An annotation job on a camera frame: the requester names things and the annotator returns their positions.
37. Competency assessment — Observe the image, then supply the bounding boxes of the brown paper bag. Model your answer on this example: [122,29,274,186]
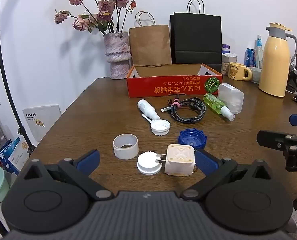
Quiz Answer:
[129,11,172,67]

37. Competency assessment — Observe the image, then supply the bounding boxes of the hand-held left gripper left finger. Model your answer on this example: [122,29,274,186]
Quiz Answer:
[24,149,114,201]

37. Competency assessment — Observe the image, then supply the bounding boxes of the yellow thermos jug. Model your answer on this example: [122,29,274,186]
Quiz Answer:
[258,23,297,97]

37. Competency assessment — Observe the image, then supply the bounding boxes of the green spray bottle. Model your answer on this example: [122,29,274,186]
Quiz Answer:
[203,93,235,122]

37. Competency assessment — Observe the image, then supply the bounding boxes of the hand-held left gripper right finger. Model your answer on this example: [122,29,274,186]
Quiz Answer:
[181,150,274,201]

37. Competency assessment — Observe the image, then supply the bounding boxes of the black paper bag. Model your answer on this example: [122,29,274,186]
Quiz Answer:
[170,0,223,65]

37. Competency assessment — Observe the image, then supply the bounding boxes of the grey braided cable coil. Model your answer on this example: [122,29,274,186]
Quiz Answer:
[161,98,207,123]

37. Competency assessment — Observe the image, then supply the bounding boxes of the blue paper packages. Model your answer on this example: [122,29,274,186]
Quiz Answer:
[0,136,29,175]

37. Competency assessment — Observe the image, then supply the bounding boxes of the yellow bear mug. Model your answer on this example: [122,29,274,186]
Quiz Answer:
[228,62,253,81]

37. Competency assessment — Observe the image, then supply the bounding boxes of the blue snack package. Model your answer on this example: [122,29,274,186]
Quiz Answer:
[244,47,256,68]

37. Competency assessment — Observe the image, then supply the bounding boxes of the white board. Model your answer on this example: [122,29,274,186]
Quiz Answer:
[22,104,62,142]

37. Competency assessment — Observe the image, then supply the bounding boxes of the purple marbled vase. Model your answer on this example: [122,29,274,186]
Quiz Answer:
[103,31,132,80]

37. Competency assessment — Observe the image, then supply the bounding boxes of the clear oats container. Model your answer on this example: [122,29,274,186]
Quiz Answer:
[222,53,238,75]

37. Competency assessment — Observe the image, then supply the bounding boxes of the black light stand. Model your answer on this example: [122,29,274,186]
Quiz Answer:
[0,0,36,157]

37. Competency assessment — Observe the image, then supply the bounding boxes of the white spray bottle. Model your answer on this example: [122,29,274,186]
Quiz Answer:
[137,99,161,124]

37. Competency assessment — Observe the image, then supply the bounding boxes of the clear bottle with blue label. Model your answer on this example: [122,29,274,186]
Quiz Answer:
[254,35,264,68]

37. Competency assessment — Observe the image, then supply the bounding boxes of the translucent plastic box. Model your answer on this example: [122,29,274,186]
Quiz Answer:
[217,83,244,115]

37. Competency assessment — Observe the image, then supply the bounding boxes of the dried pink roses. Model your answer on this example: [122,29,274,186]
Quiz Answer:
[54,0,137,34]

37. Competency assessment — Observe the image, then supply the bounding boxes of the white tape roll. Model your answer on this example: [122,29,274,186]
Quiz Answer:
[113,134,139,160]

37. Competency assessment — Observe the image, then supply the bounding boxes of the red cardboard box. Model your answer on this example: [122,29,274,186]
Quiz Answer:
[126,64,223,98]

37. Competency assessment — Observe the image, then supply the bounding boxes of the white open ring cap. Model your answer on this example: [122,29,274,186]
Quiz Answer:
[150,119,171,137]

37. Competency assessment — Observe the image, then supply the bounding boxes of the cream charger adapter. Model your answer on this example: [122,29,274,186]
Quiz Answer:
[155,144,196,177]

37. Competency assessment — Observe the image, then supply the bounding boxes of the blue bottle cap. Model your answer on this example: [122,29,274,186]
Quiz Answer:
[178,129,207,152]

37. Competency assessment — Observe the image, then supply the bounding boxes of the white ribbed bottle cap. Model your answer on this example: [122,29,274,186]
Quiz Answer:
[137,152,162,175]

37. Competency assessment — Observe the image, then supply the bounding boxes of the white ceramic cup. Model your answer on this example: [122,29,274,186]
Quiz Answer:
[247,66,262,84]

